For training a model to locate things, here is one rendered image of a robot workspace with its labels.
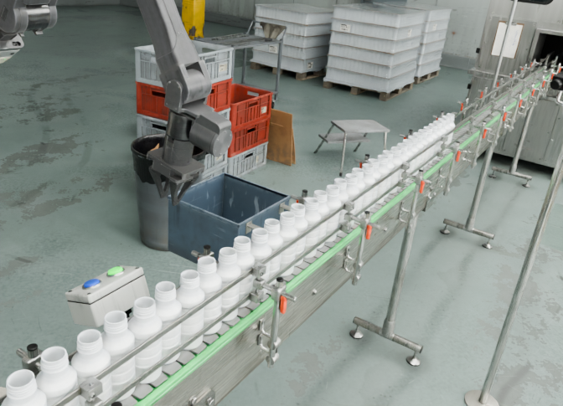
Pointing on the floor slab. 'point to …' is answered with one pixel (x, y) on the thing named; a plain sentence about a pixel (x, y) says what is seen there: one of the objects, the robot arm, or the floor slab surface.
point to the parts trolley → (246, 52)
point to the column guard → (193, 9)
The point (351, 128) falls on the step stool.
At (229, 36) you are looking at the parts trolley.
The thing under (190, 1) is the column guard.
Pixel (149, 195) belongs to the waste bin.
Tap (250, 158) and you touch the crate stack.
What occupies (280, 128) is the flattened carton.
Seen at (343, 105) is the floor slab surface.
